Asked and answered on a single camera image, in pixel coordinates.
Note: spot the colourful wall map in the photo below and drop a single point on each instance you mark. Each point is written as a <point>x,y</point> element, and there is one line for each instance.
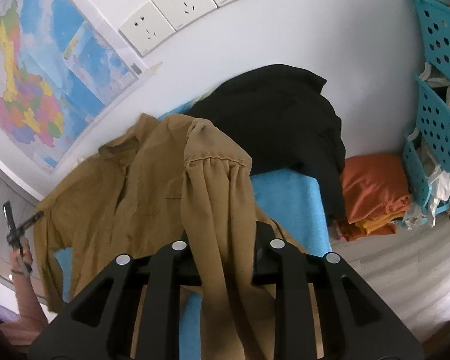
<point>62,67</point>

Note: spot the person's left hand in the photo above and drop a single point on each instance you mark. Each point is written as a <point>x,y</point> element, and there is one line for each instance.
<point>21,259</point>

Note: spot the turquoise perforated plastic basket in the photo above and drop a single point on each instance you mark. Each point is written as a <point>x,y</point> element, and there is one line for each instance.
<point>434,23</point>

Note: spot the white clothes in basket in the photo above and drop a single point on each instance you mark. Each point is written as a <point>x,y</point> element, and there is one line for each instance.
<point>426,154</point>

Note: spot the person's left forearm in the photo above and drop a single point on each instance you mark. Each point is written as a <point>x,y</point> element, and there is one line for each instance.
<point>32,320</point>

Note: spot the white wall socket left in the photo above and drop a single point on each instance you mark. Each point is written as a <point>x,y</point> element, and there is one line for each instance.
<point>146,29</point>

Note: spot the blue bed sheet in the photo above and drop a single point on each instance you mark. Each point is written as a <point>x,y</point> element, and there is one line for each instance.
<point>294,200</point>

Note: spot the mustard brown shirt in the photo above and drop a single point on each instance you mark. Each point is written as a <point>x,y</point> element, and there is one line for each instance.
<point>164,179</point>

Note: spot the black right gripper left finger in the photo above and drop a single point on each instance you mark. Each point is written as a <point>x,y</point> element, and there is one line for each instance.
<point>131,309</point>

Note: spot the orange folded clothes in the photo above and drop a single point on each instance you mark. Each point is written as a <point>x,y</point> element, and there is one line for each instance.
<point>376,193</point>

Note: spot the black garment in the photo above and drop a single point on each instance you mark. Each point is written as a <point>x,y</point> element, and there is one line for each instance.
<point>277,114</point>

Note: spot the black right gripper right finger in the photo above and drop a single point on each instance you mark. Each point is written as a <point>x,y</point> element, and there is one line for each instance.
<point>324,297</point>

